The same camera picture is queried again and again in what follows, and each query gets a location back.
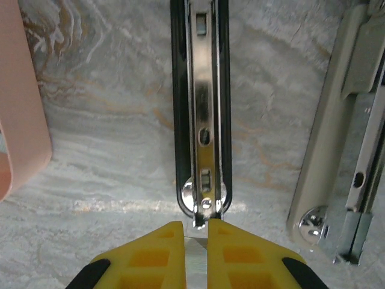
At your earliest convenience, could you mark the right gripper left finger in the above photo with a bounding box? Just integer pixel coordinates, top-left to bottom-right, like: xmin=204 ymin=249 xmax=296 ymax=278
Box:
xmin=64 ymin=221 xmax=187 ymax=289

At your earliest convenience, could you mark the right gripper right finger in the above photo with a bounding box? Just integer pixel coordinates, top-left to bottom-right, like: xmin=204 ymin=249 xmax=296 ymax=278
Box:
xmin=207 ymin=218 xmax=328 ymax=289

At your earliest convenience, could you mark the beige stapler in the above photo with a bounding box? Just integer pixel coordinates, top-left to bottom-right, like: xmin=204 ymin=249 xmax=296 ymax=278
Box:
xmin=285 ymin=0 xmax=385 ymax=266

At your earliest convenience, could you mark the black stapler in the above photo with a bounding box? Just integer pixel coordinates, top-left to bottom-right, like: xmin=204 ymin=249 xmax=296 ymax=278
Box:
xmin=169 ymin=0 xmax=233 ymax=231

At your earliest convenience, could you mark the pink plastic tray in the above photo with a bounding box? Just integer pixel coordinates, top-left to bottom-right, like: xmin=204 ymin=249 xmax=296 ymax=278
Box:
xmin=0 ymin=0 xmax=54 ymax=203

